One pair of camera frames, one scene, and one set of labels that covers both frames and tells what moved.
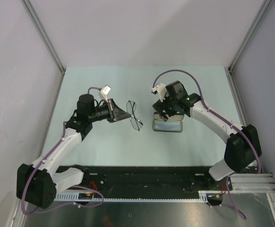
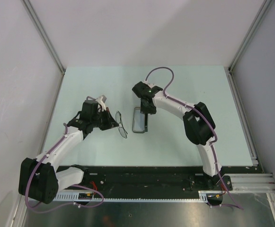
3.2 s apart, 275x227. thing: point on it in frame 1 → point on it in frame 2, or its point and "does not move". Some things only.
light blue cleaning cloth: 168,125 → 139,120
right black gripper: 160,106 → 145,110
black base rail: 136,181 does not move
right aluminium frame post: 228,70 does not move
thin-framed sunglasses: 137,123 → 121,128
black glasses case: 174,123 → 138,121
